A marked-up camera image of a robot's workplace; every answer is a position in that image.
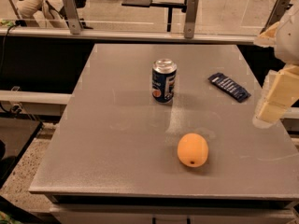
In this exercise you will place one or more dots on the orange fruit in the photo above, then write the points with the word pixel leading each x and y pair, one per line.
pixel 192 150

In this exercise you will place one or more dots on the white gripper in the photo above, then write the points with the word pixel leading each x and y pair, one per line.
pixel 288 40

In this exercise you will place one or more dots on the person in light clothes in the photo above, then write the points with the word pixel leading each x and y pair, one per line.
pixel 52 11

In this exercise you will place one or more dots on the glass barrier panel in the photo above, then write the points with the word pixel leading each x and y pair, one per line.
pixel 221 20

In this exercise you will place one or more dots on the left metal bracket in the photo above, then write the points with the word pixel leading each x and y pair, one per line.
pixel 70 10

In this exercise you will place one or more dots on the right metal bracket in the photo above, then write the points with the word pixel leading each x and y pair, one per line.
pixel 277 12

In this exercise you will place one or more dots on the metal bracket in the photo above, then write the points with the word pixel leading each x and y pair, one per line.
pixel 190 18
pixel 277 12
pixel 70 10

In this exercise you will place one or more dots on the blue soda can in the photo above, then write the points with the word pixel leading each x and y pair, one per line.
pixel 163 80

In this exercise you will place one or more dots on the middle metal bracket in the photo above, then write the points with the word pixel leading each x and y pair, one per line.
pixel 190 18

